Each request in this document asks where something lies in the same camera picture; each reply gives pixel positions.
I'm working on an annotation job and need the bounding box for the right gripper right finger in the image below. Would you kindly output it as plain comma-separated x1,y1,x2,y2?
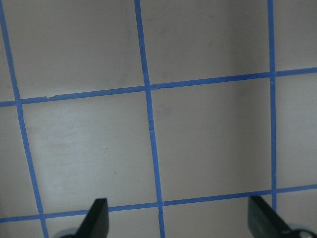
247,196,292,238

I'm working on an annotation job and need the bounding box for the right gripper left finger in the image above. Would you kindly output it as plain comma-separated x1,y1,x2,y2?
76,198,109,238

